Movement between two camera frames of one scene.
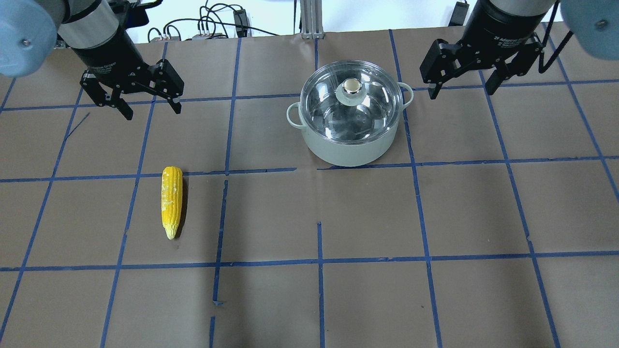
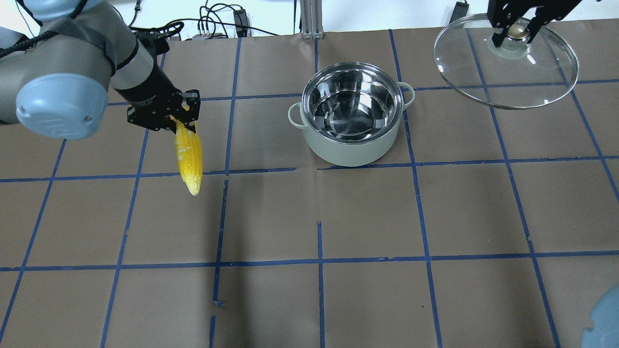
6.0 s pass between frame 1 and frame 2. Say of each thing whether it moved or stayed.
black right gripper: moved
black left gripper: moved
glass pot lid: moved
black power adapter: stayed
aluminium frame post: stayed
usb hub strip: stayed
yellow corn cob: moved
